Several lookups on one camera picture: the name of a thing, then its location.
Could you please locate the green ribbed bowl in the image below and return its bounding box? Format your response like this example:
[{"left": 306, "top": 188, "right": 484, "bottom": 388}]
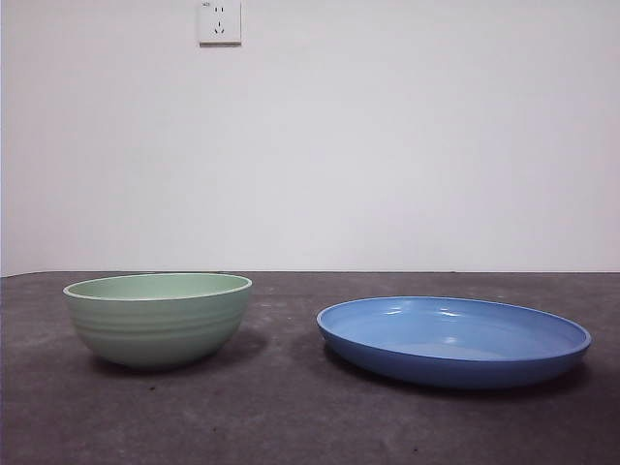
[{"left": 62, "top": 271, "right": 254, "bottom": 373}]

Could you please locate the blue round plate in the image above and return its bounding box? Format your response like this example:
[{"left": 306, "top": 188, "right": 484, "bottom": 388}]
[{"left": 316, "top": 295, "right": 593, "bottom": 390}]

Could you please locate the white wall socket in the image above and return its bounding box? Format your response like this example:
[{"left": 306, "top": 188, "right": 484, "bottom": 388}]
[{"left": 198, "top": 0, "right": 243, "bottom": 48}]

